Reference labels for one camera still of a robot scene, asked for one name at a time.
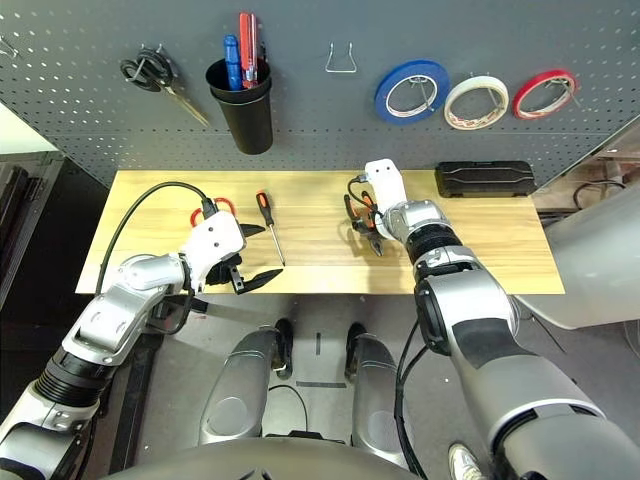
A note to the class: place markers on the black equipment case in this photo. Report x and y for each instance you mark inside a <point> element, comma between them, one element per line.
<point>25,200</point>

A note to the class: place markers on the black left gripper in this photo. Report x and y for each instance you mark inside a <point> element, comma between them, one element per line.
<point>225,272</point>

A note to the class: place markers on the black table bracket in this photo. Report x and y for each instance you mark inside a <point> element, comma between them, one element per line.
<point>195,306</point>

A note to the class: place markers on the orange black screwdriver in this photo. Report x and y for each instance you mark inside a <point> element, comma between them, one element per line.
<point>265,205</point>

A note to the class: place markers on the orange black pliers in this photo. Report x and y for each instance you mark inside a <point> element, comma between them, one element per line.
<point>376,246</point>

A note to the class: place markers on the metal peg hook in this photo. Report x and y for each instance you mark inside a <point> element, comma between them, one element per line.
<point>10,50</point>

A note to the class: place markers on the grey metal pegboard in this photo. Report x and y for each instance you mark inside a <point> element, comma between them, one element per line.
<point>310,130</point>

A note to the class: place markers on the grey robot torso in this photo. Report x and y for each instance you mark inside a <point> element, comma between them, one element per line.
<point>250,462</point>

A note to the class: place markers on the black robot foot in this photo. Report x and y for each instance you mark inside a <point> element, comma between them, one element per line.
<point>284,345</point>
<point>356,350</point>

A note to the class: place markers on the black right robot foot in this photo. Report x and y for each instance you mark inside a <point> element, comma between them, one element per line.
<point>356,350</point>

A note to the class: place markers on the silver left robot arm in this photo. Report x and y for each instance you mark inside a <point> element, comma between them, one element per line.
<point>125,280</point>

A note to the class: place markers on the silver robot leg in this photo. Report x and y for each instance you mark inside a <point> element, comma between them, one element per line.
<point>382,400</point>
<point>235,395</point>

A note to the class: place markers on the blue tape roll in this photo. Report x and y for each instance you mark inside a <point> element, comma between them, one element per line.
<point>382,102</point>

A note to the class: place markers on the black plastic tool case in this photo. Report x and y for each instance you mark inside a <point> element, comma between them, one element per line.
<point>480,177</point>

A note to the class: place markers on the large white curved panel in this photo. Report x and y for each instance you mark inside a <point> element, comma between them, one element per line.
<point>590,275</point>

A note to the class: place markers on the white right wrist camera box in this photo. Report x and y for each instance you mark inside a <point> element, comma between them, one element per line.
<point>387,185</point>

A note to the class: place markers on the white sneaker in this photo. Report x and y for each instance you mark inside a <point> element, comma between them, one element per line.
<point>465,462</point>

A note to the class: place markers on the black plastic cup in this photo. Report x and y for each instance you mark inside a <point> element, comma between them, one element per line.
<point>250,125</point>

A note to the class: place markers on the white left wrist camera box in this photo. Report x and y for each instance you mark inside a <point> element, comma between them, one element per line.
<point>215,240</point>

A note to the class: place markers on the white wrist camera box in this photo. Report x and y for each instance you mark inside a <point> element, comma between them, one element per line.
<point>387,185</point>
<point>215,240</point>

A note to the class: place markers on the white tape roll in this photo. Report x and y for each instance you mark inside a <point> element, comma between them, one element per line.
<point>450,107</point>

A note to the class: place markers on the silver left robot leg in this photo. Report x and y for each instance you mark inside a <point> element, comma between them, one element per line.
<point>235,395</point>

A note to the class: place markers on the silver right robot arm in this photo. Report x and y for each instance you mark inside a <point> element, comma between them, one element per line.
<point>465,310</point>

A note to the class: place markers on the black left robot foot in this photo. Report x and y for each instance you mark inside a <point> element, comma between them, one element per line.
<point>284,345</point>

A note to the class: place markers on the red tape roll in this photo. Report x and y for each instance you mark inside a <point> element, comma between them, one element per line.
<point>545,75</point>

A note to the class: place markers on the silver right robot leg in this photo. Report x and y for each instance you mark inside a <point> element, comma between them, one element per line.
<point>382,400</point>

